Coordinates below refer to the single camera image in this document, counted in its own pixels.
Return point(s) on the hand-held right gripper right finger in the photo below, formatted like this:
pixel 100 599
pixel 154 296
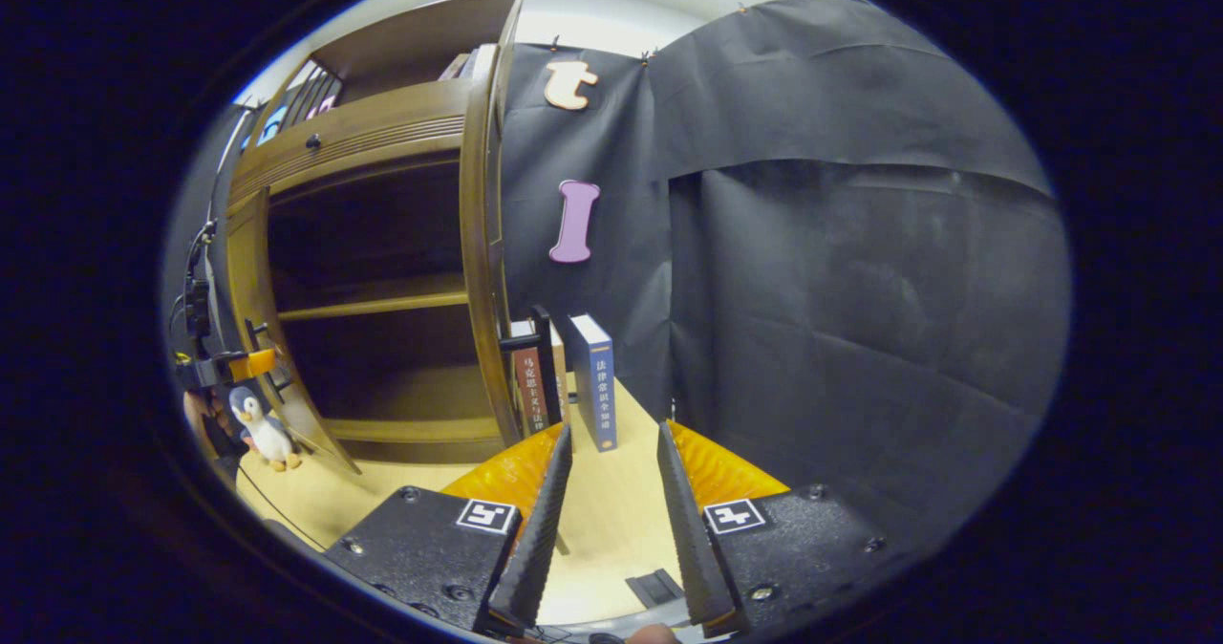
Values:
pixel 688 529

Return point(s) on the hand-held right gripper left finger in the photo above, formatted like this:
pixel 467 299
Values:
pixel 545 529

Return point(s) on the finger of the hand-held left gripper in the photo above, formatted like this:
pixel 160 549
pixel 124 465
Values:
pixel 256 364

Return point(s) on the wooden double-door shoe cabinet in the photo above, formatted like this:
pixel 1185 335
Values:
pixel 382 128

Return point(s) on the wooden inner cabinet shelf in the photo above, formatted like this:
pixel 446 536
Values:
pixel 382 305

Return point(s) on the wooden cabinet drawer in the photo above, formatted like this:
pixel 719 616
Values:
pixel 382 138

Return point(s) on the small black block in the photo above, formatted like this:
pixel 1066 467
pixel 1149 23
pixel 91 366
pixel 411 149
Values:
pixel 654 587

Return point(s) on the penguin plush toy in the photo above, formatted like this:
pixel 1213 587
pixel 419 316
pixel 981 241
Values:
pixel 266 434

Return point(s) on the red-brown book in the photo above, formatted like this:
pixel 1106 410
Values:
pixel 527 386

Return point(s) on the blue book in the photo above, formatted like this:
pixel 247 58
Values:
pixel 597 386

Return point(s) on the tan book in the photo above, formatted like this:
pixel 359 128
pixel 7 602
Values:
pixel 558 376

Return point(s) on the black backdrop cloth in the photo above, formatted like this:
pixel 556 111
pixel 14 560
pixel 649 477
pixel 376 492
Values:
pixel 860 290

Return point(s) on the pale pink shelf book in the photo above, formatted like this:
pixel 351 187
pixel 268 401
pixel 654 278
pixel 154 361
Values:
pixel 457 64

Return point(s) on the grey shelf book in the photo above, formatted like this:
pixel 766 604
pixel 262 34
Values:
pixel 484 61

